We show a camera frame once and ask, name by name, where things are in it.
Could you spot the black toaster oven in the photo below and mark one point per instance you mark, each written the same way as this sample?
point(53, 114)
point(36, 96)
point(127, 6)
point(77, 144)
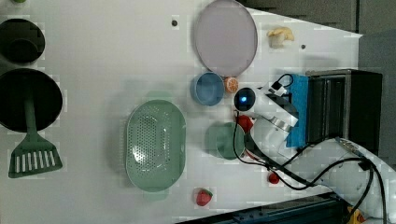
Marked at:
point(336, 103)

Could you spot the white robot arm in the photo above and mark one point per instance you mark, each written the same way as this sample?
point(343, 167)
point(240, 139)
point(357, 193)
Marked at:
point(351, 171)

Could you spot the blue bowl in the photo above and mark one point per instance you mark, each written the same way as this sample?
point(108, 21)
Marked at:
point(207, 89)

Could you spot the green cup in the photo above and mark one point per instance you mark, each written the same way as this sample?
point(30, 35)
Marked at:
point(225, 140)

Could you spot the orange slice toy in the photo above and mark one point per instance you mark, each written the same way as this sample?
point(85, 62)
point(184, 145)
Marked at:
point(231, 84)

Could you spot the green perforated colander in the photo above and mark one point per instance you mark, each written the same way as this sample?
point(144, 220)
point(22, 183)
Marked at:
point(155, 145)

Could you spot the red ketchup bottle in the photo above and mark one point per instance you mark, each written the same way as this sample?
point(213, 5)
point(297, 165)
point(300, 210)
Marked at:
point(245, 122)

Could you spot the lilac round plate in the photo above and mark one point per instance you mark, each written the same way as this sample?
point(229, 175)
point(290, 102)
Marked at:
point(226, 38)

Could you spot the strawberry toy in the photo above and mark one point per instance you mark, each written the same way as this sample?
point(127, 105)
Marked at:
point(203, 197)

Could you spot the small red tomato toy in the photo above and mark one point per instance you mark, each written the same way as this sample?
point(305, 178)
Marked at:
point(273, 178)

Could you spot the peeled banana toy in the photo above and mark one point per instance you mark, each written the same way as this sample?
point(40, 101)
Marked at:
point(279, 35)

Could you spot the green spatula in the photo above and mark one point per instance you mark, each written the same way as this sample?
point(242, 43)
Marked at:
point(34, 154)

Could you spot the small black cylinder holder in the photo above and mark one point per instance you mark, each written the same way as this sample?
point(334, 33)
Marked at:
point(21, 41)

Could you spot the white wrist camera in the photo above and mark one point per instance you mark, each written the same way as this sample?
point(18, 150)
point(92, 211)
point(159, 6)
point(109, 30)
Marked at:
point(277, 89)

